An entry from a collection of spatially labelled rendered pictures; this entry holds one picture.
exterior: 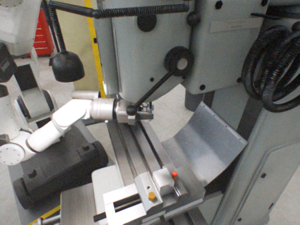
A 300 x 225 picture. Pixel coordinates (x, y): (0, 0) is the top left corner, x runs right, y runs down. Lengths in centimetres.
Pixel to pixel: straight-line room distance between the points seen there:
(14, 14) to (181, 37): 52
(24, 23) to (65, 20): 150
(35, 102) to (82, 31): 126
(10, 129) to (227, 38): 71
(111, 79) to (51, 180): 99
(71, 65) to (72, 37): 182
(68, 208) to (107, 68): 73
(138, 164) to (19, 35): 65
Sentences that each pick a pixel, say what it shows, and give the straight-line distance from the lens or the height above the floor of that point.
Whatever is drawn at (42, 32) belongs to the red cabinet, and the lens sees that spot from 511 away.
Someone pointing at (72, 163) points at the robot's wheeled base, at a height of 59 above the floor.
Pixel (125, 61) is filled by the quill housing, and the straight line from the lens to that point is 47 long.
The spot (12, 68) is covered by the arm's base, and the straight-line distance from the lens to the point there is 77.
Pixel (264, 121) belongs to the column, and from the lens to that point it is 78.
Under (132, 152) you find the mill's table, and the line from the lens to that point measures 92.
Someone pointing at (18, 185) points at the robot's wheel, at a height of 60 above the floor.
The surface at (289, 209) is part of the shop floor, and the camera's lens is 218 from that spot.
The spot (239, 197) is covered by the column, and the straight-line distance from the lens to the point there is 111.
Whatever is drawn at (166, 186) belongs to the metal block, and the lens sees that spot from 66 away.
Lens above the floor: 163
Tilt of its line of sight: 36 degrees down
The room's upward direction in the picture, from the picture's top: straight up
